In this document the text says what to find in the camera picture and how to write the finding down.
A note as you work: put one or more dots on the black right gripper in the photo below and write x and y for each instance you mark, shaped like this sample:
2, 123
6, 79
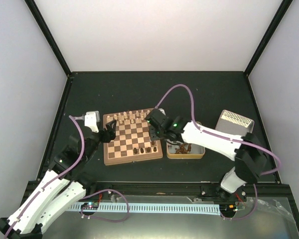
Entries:
153, 136

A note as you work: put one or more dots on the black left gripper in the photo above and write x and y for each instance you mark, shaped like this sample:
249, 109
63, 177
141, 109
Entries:
111, 132

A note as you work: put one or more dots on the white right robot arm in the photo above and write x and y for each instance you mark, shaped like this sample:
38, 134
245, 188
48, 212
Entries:
244, 150

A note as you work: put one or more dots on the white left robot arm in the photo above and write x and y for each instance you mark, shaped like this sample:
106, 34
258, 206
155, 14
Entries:
63, 184

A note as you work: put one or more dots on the wooden chess board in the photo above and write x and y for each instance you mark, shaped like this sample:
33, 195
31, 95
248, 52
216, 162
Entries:
128, 137

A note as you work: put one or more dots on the dark chess piece in tin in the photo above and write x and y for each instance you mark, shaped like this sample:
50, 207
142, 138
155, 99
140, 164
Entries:
188, 148
181, 150

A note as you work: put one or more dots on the small circuit board left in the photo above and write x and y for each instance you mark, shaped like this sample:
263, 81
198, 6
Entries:
89, 206

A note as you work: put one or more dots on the small circuit board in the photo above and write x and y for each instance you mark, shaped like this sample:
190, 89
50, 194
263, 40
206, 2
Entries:
89, 206
231, 208

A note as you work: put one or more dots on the small circuit board right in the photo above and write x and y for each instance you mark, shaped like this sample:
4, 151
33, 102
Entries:
231, 208

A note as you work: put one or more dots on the yellow bear metal tin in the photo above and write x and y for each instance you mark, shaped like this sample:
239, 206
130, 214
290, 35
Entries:
197, 152

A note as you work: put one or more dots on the pink tin lid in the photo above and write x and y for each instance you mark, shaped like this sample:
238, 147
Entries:
232, 123

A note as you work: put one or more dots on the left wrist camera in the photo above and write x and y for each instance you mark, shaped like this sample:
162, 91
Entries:
91, 120

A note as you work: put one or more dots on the white slotted cable duct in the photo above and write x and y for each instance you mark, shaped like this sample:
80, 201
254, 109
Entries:
156, 208

